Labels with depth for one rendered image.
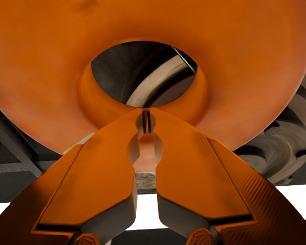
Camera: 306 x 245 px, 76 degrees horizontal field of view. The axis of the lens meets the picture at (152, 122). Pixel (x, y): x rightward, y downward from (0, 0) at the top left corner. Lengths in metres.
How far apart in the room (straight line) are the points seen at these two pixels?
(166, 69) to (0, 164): 6.36
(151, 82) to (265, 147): 0.24
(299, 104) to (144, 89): 0.27
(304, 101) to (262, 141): 0.09
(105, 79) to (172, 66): 0.25
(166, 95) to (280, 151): 0.24
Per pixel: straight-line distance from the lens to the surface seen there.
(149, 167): 0.15
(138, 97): 0.37
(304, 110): 0.44
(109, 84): 0.54
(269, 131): 0.35
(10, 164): 6.42
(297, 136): 0.41
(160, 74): 0.34
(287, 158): 0.47
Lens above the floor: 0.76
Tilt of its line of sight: 47 degrees up
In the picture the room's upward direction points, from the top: 175 degrees clockwise
